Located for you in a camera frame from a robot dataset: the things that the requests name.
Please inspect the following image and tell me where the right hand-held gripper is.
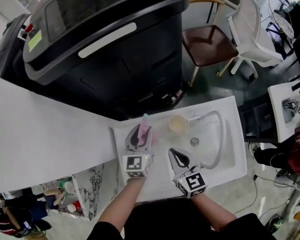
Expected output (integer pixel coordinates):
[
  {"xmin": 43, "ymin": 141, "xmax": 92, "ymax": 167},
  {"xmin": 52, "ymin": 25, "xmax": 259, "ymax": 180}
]
[{"xmin": 167, "ymin": 147, "xmax": 208, "ymax": 200}]

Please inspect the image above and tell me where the person's left forearm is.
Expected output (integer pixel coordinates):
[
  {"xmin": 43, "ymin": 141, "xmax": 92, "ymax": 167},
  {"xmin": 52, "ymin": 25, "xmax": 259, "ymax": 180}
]
[{"xmin": 96, "ymin": 175, "xmax": 148, "ymax": 235}]

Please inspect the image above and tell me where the pink spray bottle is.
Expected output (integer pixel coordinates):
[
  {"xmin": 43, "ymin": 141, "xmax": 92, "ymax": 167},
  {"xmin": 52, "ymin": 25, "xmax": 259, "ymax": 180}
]
[{"xmin": 136, "ymin": 113, "xmax": 159, "ymax": 148}]

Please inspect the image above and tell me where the person's right forearm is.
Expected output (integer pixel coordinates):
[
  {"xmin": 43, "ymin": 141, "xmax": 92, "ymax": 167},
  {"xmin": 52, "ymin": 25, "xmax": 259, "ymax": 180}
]
[{"xmin": 189, "ymin": 193, "xmax": 239, "ymax": 233}]

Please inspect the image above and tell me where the person's black shirt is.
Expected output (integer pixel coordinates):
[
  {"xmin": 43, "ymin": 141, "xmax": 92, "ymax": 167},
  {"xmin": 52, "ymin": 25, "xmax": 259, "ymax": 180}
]
[{"xmin": 86, "ymin": 198, "xmax": 278, "ymax": 240}]

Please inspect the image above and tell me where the dark stool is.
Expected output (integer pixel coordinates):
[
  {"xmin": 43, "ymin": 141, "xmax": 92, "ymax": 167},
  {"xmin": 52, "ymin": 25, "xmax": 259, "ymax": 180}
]
[{"xmin": 239, "ymin": 100, "xmax": 274, "ymax": 140}]

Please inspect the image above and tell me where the white mesh chair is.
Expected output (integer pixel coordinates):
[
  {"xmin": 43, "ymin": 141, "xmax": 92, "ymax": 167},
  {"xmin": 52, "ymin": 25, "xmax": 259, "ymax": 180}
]
[{"xmin": 216, "ymin": 0, "xmax": 284, "ymax": 83}]

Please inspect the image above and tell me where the black floor cable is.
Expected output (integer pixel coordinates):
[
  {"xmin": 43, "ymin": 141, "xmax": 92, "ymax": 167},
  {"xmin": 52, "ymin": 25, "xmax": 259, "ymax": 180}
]
[{"xmin": 233, "ymin": 174, "xmax": 297, "ymax": 216}]

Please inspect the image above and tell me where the red and white cup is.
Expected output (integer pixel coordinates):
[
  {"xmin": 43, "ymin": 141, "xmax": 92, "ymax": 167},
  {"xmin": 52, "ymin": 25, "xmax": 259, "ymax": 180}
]
[{"xmin": 66, "ymin": 200, "xmax": 82, "ymax": 213}]

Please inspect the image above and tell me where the small white table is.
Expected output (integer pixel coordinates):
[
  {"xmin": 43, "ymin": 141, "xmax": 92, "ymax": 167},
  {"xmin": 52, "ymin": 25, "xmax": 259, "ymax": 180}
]
[{"xmin": 267, "ymin": 79, "xmax": 300, "ymax": 144}]

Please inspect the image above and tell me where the large black machine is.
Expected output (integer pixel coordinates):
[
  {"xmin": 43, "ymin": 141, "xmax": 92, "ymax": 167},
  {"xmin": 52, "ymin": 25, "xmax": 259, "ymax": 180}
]
[{"xmin": 21, "ymin": 0, "xmax": 191, "ymax": 121}]

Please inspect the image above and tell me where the brown seat wooden chair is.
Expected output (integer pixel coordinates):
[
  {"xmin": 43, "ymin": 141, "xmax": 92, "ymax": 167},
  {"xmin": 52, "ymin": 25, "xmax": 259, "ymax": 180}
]
[{"xmin": 181, "ymin": 0, "xmax": 240, "ymax": 88}]

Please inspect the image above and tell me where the marble pattern cabinet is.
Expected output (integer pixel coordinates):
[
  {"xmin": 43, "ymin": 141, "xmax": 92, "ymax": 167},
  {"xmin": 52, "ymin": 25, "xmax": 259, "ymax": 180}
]
[{"xmin": 71, "ymin": 158, "xmax": 127, "ymax": 222}]

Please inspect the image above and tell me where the white sink basin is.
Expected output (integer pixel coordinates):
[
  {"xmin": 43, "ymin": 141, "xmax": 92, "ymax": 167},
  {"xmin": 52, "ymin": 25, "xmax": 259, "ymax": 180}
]
[{"xmin": 111, "ymin": 95, "xmax": 248, "ymax": 203}]

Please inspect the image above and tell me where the white bowl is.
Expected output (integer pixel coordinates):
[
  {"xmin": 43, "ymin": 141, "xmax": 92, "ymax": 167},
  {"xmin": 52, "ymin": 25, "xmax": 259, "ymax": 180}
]
[{"xmin": 63, "ymin": 181, "xmax": 76, "ymax": 194}]

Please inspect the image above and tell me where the round wire table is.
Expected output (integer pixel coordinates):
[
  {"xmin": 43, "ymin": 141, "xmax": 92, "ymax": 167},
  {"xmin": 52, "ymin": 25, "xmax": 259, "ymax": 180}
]
[{"xmin": 265, "ymin": 0, "xmax": 296, "ymax": 60}]

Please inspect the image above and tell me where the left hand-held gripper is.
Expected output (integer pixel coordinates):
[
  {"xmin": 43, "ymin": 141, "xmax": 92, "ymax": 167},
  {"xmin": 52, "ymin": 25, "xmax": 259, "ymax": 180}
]
[{"xmin": 122, "ymin": 124, "xmax": 155, "ymax": 179}]

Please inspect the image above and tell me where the beige cup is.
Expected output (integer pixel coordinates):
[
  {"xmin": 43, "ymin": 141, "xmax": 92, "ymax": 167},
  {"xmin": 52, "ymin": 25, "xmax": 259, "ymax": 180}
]
[{"xmin": 168, "ymin": 114, "xmax": 189, "ymax": 134}]

